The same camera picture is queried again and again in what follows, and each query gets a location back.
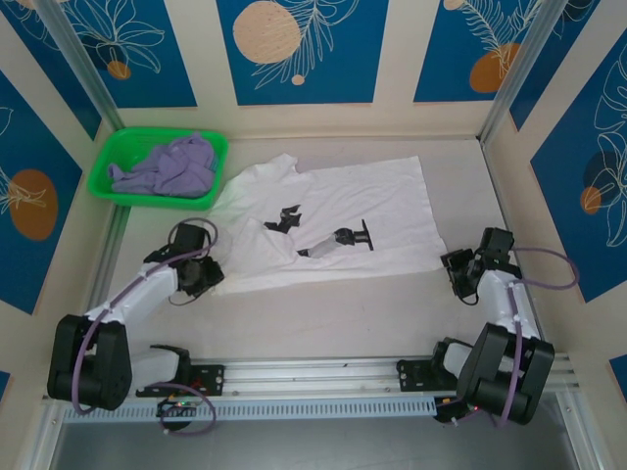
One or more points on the white t-shirt with black print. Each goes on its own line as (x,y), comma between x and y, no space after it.
(367,196)

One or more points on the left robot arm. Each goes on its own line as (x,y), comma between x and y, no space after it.
(98,362)

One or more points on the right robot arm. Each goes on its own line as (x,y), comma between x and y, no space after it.
(495,377)

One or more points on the purple t-shirt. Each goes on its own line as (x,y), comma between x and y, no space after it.
(171,171)

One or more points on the blue panel with white flowers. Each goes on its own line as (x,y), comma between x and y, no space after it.
(563,220)

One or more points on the green plastic basket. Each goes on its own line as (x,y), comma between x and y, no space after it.
(105,188)

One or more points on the blue panel with orange oval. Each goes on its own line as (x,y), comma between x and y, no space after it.
(49,254)

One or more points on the small electronics board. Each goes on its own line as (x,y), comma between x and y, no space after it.
(453,408)
(178,407)

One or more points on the blue panel with flower drawing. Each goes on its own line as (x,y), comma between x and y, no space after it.
(166,59)

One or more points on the blue panel with fern drawing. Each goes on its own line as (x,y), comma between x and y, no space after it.
(441,49)

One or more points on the blue panel with peach circle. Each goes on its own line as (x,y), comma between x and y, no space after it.
(352,73)

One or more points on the grey metal sheet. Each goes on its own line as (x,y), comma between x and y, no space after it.
(313,448)

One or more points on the aluminium frame post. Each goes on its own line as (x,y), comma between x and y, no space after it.
(519,73)
(83,68)

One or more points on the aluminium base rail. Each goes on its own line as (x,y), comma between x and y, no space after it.
(313,374)

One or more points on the narrow blue wall panel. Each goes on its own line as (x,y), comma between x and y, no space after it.
(54,108)
(578,59)

